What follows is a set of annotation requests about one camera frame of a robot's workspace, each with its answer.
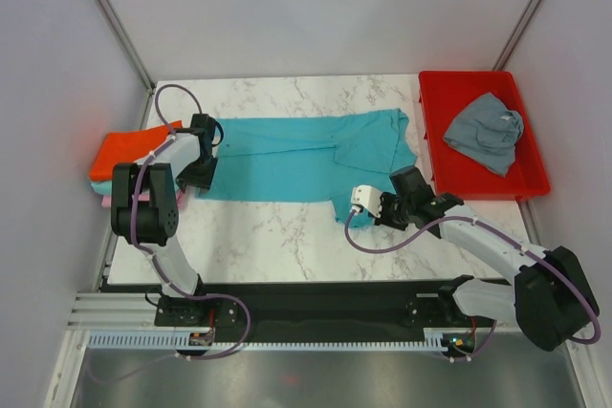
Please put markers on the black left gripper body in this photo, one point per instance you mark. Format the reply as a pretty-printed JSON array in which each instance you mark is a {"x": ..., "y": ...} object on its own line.
[{"x": 199, "y": 173}]

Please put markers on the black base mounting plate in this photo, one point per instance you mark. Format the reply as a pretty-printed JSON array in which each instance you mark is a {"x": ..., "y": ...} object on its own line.
[{"x": 350, "y": 330}]

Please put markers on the folded red t shirt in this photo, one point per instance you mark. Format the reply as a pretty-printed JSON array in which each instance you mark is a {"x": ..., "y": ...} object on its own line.
[{"x": 125, "y": 147}]

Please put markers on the folded teal t shirt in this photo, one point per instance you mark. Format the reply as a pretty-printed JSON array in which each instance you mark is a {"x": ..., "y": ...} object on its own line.
[{"x": 102, "y": 188}]

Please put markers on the grey t shirt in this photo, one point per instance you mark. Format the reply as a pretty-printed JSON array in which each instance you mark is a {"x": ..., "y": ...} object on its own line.
[{"x": 487, "y": 132}]

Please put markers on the red plastic bin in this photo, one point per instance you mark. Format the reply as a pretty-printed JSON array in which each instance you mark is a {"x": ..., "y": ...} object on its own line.
[{"x": 443, "y": 95}]

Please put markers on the folded pink t shirt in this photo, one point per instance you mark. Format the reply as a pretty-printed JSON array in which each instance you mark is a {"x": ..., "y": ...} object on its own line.
[{"x": 106, "y": 201}]

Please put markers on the grey slotted cable duct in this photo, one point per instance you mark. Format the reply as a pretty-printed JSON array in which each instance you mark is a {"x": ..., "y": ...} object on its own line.
[{"x": 183, "y": 342}]

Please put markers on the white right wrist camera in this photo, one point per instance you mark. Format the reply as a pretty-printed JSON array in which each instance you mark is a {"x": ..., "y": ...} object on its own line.
[{"x": 367, "y": 198}]

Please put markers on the aluminium frame rail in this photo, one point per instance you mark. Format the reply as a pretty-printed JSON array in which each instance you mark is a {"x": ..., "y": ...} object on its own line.
[{"x": 119, "y": 310}]

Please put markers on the teal t shirt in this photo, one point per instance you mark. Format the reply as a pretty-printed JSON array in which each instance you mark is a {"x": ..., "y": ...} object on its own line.
[
  {"x": 102, "y": 188},
  {"x": 309, "y": 160}
]

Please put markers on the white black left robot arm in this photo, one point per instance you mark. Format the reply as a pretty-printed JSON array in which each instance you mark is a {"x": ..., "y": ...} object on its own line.
[{"x": 144, "y": 209}]

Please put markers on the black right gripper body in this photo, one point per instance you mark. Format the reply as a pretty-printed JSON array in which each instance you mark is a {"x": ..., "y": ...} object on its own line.
[{"x": 395, "y": 212}]

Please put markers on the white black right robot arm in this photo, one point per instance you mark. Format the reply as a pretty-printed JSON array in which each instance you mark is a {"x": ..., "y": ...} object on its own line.
[{"x": 546, "y": 293}]

